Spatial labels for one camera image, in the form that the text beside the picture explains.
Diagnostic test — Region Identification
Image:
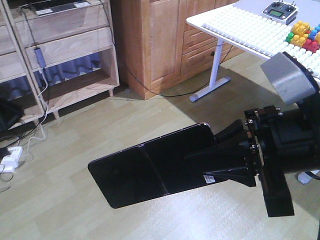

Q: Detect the yellow toy brick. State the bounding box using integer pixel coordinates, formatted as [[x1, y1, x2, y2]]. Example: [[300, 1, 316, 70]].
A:
[[290, 20, 311, 47]]

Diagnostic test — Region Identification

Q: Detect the green toy brick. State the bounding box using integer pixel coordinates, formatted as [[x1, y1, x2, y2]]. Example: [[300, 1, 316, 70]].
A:
[[285, 32, 295, 43]]

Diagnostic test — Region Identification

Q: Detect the white power strip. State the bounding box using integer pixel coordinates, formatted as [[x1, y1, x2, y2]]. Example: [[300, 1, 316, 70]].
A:
[[0, 146, 23, 173]]

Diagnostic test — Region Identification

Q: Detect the white standing desk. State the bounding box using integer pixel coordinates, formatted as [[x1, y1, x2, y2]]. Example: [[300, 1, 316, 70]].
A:
[[186, 0, 320, 185]]

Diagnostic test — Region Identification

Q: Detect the light wooden shelf unit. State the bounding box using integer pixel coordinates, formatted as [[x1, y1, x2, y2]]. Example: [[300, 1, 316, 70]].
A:
[[0, 0, 120, 126]]

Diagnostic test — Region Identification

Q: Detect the wooden cabinet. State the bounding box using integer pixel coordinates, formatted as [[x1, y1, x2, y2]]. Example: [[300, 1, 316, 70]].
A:
[[110, 0, 242, 100]]

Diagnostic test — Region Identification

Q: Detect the grey remote controller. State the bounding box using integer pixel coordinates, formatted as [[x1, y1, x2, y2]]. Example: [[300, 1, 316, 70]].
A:
[[261, 0, 299, 25]]

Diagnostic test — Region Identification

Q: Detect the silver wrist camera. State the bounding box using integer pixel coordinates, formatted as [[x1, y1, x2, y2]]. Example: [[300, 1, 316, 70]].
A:
[[260, 52, 320, 105]]

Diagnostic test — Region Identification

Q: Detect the grey usb adapter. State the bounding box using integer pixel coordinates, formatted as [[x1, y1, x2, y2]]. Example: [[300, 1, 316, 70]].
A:
[[34, 47, 46, 69]]

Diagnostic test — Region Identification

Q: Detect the black foldable phone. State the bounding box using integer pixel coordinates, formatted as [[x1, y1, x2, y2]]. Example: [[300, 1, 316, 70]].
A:
[[88, 123, 218, 209]]

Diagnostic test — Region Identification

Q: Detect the white studded baseplate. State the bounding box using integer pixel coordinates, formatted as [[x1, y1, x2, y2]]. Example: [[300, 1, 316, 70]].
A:
[[202, 6, 320, 78]]

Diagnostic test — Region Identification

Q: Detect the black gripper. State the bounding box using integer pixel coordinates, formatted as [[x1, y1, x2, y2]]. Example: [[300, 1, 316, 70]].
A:
[[184, 105, 320, 217]]

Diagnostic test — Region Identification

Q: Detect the red toy brick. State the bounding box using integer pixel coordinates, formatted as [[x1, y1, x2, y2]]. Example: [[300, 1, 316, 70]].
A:
[[302, 39, 320, 53]]

